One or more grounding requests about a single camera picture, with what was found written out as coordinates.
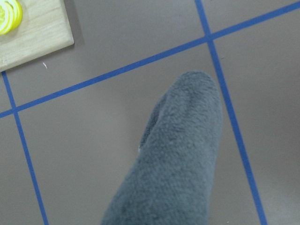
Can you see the grey microfibre cloth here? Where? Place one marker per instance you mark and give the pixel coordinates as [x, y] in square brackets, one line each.
[171, 180]

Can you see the bamboo cutting board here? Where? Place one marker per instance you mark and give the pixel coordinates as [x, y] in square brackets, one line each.
[44, 29]

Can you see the yellow lemon slices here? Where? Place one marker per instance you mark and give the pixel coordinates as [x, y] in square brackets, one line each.
[11, 15]

